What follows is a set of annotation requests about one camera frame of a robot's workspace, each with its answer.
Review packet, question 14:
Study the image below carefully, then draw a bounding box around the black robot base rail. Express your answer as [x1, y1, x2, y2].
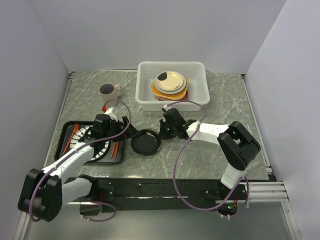
[82, 177, 248, 212]

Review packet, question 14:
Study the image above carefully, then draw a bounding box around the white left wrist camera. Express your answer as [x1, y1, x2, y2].
[101, 106, 118, 121]

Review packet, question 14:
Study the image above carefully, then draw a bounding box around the white plastic bin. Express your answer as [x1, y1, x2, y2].
[135, 61, 210, 112]

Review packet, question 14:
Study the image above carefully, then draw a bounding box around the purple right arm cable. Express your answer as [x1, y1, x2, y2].
[162, 101, 251, 221]

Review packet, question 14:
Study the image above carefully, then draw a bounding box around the glossy black plate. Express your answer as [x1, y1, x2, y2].
[130, 129, 161, 156]

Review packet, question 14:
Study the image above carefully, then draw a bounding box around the orange chopstick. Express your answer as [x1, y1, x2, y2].
[113, 141, 123, 160]
[110, 141, 120, 159]

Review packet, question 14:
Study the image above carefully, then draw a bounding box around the white ceramic bowl plate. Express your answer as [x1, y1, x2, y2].
[153, 72, 189, 95]

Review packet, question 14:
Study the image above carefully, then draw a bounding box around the white blue striped plate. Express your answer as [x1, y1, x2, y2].
[69, 125, 110, 162]

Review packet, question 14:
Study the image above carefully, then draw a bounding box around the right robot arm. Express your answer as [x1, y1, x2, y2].
[159, 106, 261, 199]

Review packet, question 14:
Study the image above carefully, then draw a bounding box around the black serving tray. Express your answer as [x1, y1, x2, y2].
[54, 120, 126, 166]

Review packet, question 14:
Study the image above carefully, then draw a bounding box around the beige ceramic mug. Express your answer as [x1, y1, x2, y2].
[99, 83, 123, 107]

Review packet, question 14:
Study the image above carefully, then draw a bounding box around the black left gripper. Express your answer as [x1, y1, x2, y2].
[103, 116, 139, 143]

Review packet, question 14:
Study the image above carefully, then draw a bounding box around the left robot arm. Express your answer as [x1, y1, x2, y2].
[17, 113, 132, 222]

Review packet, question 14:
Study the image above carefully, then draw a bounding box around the beige plate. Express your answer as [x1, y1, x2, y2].
[155, 71, 186, 92]

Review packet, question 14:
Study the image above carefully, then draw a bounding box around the woven bamboo plate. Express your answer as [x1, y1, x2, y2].
[150, 80, 189, 101]

